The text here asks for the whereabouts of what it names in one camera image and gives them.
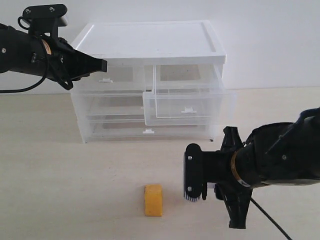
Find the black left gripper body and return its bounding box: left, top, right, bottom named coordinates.
left=24, top=34, right=77, bottom=90

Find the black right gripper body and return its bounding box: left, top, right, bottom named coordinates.
left=199, top=144, right=253, bottom=200

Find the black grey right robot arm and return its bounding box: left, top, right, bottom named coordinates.
left=201, top=108, right=320, bottom=229

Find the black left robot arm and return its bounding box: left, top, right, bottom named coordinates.
left=0, top=24, right=108, bottom=94

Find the translucent middle wide drawer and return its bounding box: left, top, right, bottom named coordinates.
left=84, top=95, right=144, bottom=116

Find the translucent wide drawer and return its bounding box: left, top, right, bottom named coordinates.
left=82, top=119, right=214, bottom=142
left=84, top=95, right=144, bottom=116

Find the translucent bottom wide drawer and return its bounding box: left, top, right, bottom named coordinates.
left=82, top=119, right=214, bottom=142

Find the white plastic drawer cabinet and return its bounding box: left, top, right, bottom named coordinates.
left=71, top=20, right=227, bottom=143

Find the yellow cheese block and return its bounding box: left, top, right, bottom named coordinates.
left=144, top=184, right=163, bottom=217

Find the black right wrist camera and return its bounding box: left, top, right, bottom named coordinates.
left=183, top=143, right=208, bottom=202

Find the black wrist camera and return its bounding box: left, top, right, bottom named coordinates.
left=17, top=3, right=68, bottom=39
left=183, top=143, right=208, bottom=202

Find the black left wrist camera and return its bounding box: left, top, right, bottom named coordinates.
left=17, top=3, right=68, bottom=39

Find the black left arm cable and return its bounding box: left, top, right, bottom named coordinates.
left=0, top=74, right=46, bottom=94

